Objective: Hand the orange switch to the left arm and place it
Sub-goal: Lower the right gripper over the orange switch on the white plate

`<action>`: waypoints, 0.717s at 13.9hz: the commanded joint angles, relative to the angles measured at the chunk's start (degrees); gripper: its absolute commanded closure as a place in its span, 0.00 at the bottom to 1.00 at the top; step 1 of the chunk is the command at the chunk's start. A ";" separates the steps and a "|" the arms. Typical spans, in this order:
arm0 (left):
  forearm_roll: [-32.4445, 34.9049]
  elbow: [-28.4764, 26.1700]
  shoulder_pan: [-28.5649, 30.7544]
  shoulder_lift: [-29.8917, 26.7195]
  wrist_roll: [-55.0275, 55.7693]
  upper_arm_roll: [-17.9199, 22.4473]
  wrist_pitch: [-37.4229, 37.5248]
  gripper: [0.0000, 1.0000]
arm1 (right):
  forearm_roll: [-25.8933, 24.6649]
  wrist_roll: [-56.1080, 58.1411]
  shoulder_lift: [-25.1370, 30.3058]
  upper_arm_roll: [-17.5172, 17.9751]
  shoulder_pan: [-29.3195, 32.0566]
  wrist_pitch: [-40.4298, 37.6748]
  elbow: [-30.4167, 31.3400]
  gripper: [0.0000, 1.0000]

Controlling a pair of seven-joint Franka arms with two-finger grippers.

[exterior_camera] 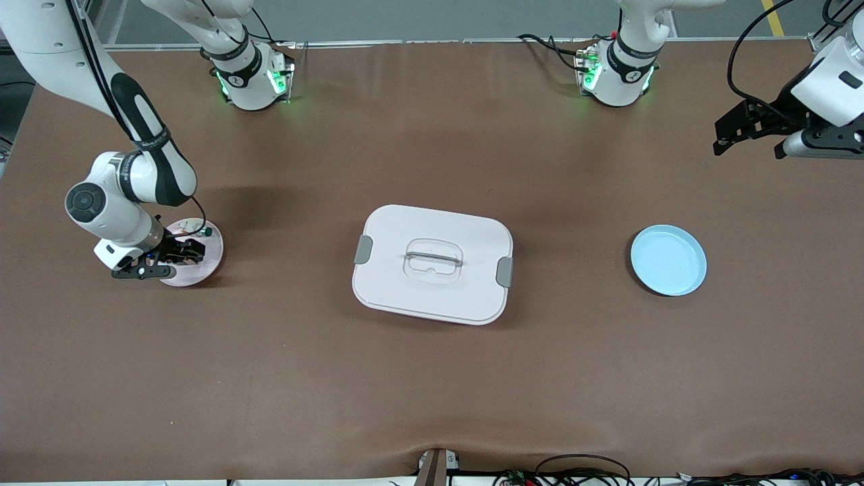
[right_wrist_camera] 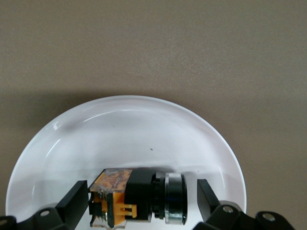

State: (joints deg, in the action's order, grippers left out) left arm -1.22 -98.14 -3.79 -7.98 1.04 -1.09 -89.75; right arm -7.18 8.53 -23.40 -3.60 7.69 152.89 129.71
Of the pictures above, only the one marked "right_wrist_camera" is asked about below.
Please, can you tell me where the pink round plate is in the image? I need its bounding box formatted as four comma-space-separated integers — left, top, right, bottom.
5, 95, 248, 230

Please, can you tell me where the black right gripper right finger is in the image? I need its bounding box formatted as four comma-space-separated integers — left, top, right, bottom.
193, 178, 298, 230

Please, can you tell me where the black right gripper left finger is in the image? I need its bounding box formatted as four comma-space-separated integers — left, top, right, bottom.
0, 180, 88, 230

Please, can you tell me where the orange and black push-button switch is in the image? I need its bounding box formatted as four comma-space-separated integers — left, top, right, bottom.
88, 167, 189, 228

